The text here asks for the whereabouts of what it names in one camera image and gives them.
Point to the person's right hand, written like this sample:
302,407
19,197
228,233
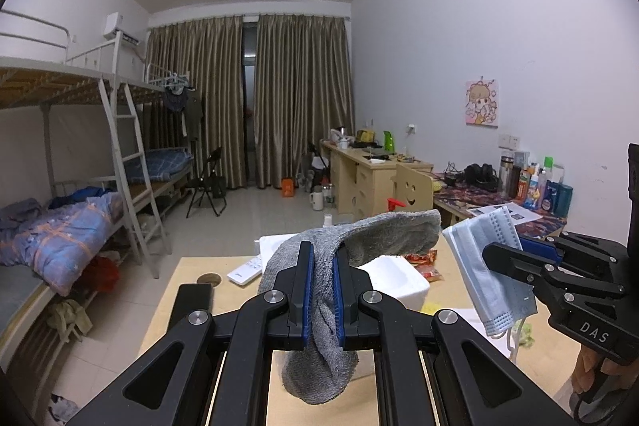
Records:
586,371

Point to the grey sock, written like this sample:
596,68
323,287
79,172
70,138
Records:
379,231

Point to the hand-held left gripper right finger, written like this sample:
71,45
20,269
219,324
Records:
340,301

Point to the white metal bunk bed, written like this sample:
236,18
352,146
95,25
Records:
30,81

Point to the light wooden desk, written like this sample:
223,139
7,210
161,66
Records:
359,179

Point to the yellowish cloth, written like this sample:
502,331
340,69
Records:
70,318

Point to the white styrofoam box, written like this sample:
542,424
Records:
399,281

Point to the hanging dark clothes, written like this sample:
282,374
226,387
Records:
187,111

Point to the white jug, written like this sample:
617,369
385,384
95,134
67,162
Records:
316,201

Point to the black folding chair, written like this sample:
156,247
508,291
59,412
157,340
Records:
207,184

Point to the orange bag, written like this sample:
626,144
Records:
287,187

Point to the black headphones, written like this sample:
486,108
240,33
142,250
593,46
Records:
479,174

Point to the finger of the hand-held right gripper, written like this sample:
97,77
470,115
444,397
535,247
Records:
514,264
539,246

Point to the cartoon wall poster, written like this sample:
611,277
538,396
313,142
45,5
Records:
482,101

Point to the wooden chair with smiley face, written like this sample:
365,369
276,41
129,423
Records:
412,189

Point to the white air conditioner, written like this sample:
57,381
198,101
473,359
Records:
120,26

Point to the printed papers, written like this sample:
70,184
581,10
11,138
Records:
504,212

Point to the row of bottles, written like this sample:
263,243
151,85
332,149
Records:
539,186

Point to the desk with patterned cover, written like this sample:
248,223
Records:
479,199

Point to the blue face mask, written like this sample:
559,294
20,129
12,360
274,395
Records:
491,301

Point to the yellow box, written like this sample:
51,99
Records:
364,136

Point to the purple plaid blanket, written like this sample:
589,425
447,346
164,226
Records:
65,236

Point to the red cloth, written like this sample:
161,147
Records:
102,274

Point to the white wall switch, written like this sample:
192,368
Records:
509,141

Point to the green kettle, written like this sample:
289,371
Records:
389,142

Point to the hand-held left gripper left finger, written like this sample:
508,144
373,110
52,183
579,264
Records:
308,301

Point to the white bunk bed ladder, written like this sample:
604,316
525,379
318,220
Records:
130,156

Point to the white remote control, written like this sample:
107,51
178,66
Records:
244,271

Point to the blue plaid bedding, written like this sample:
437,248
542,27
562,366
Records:
154,161

